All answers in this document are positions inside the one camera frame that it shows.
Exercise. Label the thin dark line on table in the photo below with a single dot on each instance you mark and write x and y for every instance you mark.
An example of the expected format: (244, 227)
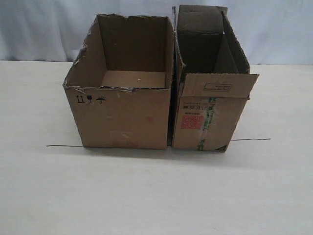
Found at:
(59, 145)

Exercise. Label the narrow tall taped cardboard box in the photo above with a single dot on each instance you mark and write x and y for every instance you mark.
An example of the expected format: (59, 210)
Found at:
(213, 79)

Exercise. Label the large torn cardboard box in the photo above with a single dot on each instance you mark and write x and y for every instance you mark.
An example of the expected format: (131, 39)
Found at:
(119, 86)

